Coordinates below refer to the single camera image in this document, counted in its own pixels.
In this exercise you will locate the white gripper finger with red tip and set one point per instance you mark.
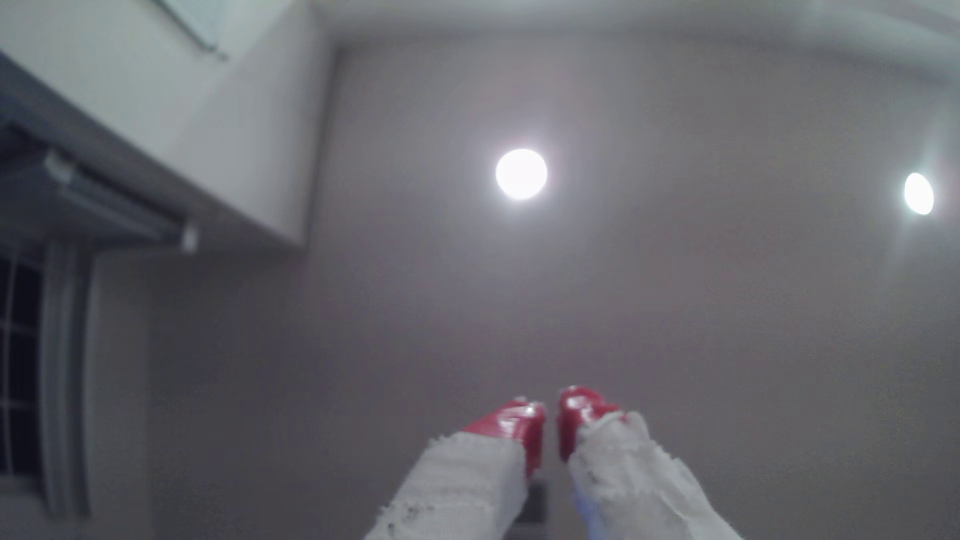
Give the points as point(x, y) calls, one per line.
point(630, 480)
point(465, 480)

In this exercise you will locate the round ceiling light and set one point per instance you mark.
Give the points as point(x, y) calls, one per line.
point(919, 193)
point(521, 174)

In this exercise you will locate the grey curtain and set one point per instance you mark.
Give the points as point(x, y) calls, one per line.
point(64, 375)

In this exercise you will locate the dark gridded window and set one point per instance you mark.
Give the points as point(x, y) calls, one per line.
point(22, 300)

